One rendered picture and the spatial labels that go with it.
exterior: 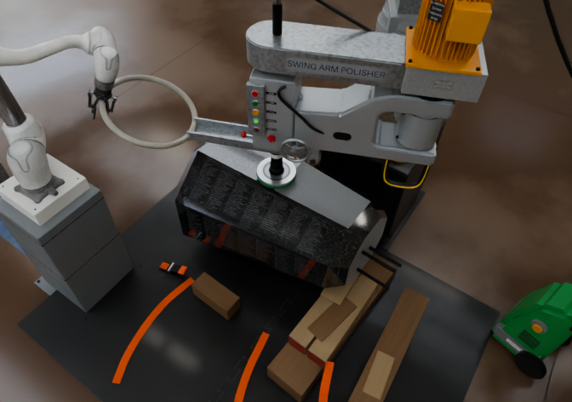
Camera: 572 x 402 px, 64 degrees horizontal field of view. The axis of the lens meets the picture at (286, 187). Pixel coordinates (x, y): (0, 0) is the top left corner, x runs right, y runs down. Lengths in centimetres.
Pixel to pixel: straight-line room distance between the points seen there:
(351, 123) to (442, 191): 185
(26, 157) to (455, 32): 194
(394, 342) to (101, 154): 270
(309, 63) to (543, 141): 305
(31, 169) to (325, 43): 151
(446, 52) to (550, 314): 152
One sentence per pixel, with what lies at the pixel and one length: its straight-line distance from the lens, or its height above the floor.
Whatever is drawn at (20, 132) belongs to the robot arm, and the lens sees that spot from 263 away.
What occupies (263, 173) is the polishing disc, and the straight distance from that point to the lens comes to 248.
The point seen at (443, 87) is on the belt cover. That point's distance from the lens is 192.
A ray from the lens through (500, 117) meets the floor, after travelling 470.
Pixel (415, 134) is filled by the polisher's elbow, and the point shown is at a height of 134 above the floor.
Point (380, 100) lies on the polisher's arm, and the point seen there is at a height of 150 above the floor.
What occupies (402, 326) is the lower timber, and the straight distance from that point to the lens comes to 292.
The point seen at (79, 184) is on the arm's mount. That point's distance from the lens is 265.
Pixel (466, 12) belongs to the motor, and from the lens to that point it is 172.
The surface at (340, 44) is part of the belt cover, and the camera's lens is 194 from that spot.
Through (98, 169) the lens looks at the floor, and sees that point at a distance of 398.
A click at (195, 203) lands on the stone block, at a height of 62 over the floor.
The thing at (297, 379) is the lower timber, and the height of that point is 15.
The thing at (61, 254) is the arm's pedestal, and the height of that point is 60.
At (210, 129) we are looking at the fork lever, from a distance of 246.
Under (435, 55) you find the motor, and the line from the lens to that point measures 186.
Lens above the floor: 269
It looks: 48 degrees down
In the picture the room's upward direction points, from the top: 2 degrees clockwise
